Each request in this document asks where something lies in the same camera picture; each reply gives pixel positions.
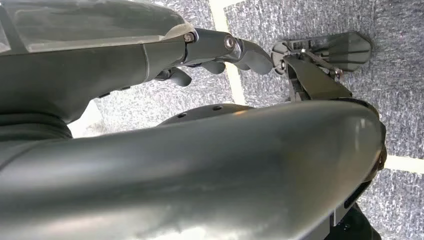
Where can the white floor tape strip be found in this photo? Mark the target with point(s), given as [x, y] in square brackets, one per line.
[230, 79]
[405, 164]

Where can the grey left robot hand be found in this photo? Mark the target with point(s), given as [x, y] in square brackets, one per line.
[82, 66]

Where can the black robot lower leg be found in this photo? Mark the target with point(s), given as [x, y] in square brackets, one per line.
[314, 82]

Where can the ribbed grey left arm sleeve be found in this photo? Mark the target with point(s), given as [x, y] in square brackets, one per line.
[30, 129]

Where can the grey robot thigh shell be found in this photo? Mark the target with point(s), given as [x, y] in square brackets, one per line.
[205, 172]

